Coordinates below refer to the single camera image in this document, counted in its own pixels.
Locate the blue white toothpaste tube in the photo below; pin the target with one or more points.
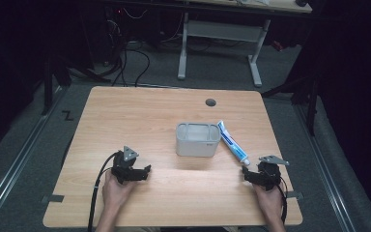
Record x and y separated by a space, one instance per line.
233 145

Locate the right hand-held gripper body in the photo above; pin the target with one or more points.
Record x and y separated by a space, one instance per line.
268 175

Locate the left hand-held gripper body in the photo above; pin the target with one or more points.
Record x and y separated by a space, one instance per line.
122 167

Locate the person's left hand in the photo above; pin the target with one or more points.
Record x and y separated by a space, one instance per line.
116 193

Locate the small red object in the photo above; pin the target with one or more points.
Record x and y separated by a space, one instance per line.
277 45

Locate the metal floor rail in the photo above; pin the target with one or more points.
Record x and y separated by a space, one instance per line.
328 174
16 161

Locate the black metal stand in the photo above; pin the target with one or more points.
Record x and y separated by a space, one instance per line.
48 87
310 103

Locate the person's right hand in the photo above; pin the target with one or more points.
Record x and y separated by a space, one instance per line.
270 201

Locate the grey plastic holder box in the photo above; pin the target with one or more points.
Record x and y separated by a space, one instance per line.
196 146

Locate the white-framed wooden desk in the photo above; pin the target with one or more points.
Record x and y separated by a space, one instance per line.
222 32

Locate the grey tape piece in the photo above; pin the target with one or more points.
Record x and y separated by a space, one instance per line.
53 198
294 195

